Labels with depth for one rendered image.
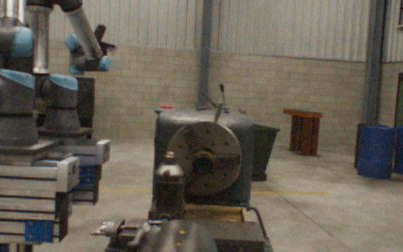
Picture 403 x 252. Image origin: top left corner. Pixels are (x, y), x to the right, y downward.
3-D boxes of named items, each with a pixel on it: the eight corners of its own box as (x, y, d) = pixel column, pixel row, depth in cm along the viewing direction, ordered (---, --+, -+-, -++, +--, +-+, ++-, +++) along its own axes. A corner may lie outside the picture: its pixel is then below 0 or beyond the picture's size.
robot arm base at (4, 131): (-23, 144, 131) (-23, 111, 131) (0, 138, 147) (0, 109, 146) (27, 147, 132) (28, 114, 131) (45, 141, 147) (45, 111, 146)
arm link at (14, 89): (34, 113, 135) (35, 70, 134) (-15, 112, 130) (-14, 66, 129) (33, 111, 146) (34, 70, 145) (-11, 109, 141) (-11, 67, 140)
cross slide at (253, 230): (120, 228, 134) (120, 214, 134) (259, 237, 133) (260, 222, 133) (105, 247, 118) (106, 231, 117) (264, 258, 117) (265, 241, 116)
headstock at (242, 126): (163, 172, 259) (166, 106, 256) (243, 177, 258) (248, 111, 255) (146, 196, 200) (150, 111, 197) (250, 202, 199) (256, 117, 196)
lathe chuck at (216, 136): (159, 178, 192) (180, 110, 190) (228, 199, 192) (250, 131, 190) (157, 182, 183) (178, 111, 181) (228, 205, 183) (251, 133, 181)
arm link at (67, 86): (65, 107, 180) (66, 74, 179) (39, 105, 185) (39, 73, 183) (83, 106, 191) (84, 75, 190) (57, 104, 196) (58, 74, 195)
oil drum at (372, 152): (350, 172, 809) (354, 125, 801) (380, 173, 819) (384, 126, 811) (367, 178, 751) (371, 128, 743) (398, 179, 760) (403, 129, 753)
